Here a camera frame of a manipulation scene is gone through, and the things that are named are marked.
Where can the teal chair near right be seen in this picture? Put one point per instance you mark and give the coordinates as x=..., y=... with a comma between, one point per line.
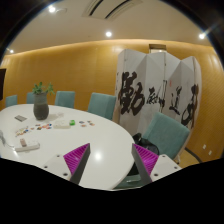
x=167, y=134

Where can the white power strip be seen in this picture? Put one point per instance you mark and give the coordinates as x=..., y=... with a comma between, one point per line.
x=32, y=145

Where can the teal chair far left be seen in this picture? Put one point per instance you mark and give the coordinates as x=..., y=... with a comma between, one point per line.
x=11, y=101

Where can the teal chair middle back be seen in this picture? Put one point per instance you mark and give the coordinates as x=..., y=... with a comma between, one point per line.
x=102, y=105

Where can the grey phone on table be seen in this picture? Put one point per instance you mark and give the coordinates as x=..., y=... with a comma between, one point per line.
x=20, y=118

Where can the teal chair back left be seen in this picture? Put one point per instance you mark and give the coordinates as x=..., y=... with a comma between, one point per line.
x=30, y=98

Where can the black bag on chair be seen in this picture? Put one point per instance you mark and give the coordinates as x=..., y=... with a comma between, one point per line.
x=139, y=140

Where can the green small block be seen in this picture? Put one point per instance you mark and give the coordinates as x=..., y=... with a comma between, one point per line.
x=72, y=122

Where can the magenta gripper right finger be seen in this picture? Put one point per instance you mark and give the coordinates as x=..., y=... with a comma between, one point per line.
x=151, y=166

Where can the charger plug on strip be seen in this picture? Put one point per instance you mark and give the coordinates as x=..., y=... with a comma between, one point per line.
x=23, y=142

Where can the grey plant pot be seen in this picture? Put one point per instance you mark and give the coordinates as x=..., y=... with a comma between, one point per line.
x=41, y=108

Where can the white calligraphy folding screen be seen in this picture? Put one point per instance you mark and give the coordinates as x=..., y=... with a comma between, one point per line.
x=156, y=82

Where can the white box on table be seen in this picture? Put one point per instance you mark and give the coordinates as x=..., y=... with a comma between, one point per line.
x=61, y=124

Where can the teal chair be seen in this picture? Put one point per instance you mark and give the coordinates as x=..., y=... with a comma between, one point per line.
x=167, y=134
x=65, y=99
x=102, y=105
x=11, y=101
x=30, y=98

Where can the green potted plant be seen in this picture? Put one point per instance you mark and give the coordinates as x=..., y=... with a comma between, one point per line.
x=40, y=88

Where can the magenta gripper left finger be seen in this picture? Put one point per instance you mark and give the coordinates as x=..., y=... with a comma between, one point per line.
x=71, y=165

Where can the teal chair back centre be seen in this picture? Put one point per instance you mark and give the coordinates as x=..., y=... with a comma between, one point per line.
x=65, y=99

